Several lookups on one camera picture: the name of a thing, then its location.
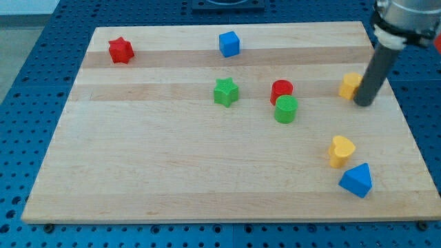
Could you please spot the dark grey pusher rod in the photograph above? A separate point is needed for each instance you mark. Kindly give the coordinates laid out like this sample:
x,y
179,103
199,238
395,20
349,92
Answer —
x,y
375,74

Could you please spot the yellow hexagon block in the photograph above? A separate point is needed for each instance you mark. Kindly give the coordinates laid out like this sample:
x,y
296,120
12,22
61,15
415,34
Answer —
x,y
349,85

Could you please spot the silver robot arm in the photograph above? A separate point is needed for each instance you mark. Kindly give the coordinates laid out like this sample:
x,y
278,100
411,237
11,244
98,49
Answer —
x,y
396,24

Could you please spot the yellow heart block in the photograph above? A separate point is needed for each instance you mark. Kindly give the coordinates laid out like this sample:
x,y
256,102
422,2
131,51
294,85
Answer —
x,y
340,151

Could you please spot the red cylinder block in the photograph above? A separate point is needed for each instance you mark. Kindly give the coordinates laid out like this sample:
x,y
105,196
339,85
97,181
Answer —
x,y
279,88

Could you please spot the green cylinder block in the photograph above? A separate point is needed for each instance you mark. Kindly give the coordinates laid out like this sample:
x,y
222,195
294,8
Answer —
x,y
285,109

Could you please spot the blue triangle block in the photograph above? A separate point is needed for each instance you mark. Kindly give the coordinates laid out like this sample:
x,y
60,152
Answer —
x,y
357,180

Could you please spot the wooden board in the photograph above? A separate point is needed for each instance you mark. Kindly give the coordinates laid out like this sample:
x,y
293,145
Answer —
x,y
144,142

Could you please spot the blue cube block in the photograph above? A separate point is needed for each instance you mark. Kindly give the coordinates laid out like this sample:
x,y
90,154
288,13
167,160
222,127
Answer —
x,y
229,44

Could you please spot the green star block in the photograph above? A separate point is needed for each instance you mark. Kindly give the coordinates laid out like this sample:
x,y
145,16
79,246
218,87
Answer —
x,y
226,91

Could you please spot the red star block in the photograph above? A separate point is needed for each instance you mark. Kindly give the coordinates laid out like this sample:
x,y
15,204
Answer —
x,y
120,50

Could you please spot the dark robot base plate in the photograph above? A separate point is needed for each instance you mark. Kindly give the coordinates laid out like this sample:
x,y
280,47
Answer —
x,y
226,5

